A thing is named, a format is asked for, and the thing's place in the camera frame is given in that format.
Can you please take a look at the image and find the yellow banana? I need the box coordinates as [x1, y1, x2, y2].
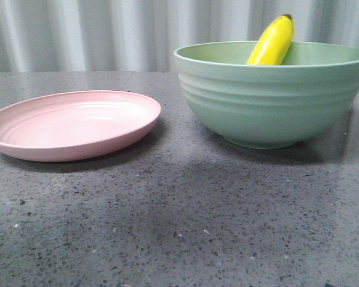
[247, 14, 294, 65]

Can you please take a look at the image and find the green ribbed bowl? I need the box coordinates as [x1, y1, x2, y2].
[174, 40, 359, 151]

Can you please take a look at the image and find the pink plate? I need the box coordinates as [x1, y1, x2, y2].
[0, 90, 161, 162]

